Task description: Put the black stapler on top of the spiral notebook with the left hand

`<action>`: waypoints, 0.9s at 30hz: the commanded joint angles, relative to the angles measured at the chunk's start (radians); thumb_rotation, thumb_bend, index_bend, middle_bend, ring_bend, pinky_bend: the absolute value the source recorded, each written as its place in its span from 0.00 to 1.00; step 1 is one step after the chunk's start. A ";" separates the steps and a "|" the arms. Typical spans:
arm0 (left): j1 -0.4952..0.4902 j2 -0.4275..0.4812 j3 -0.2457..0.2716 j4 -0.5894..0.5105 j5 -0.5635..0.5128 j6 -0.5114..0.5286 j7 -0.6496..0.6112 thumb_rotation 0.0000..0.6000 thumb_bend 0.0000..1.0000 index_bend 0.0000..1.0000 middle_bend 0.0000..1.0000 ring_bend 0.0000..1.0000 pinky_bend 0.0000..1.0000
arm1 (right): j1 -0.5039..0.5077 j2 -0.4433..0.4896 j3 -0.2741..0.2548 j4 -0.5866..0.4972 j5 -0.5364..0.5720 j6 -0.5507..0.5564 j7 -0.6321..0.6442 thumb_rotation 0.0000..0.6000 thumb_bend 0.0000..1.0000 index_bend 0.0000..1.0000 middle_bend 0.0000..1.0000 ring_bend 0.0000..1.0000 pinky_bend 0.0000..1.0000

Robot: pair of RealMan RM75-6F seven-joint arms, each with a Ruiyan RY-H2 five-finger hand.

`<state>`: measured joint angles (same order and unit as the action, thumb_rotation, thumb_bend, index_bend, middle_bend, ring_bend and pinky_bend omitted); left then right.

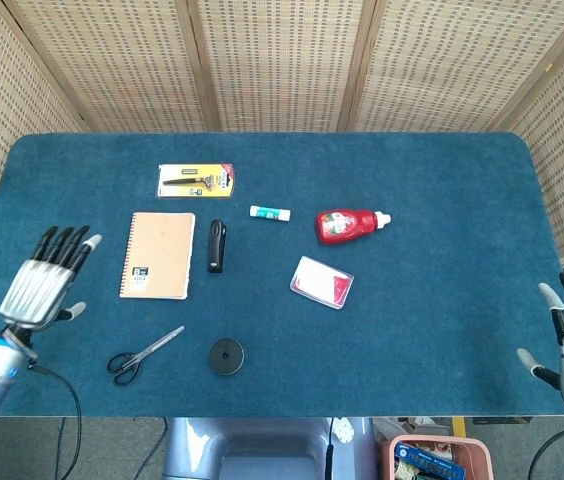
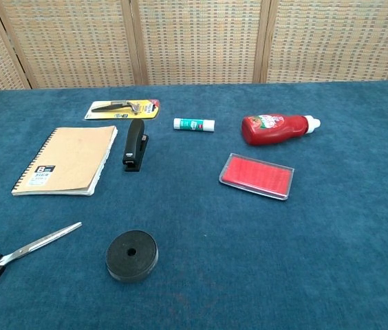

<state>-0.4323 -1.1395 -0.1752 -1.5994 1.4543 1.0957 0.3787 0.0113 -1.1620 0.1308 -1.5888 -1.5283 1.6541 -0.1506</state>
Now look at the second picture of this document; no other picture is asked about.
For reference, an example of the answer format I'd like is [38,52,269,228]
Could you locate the red ink pad clear case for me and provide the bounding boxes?
[218,153,295,201]

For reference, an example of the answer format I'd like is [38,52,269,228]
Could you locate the red ketchup bottle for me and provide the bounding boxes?
[241,114,321,146]

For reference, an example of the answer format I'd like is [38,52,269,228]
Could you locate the woven rattan folding screen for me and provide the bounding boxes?
[0,0,388,94]

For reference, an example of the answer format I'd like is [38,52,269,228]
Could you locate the white green glue stick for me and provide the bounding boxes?
[173,118,216,133]

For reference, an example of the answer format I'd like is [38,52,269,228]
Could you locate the black tape roll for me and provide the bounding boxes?
[105,230,160,284]

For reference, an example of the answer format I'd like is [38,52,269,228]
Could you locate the blue table cloth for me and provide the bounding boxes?
[0,79,388,330]

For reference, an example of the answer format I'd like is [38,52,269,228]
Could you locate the brown spiral notebook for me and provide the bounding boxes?
[11,125,118,197]

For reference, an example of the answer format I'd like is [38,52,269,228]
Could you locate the packaged utility knife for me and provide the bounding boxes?
[83,99,161,121]

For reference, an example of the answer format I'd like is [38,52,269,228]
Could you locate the black stapler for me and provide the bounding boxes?
[122,118,149,173]

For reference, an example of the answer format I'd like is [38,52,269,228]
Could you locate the black handled scissors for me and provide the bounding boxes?
[0,221,83,297]

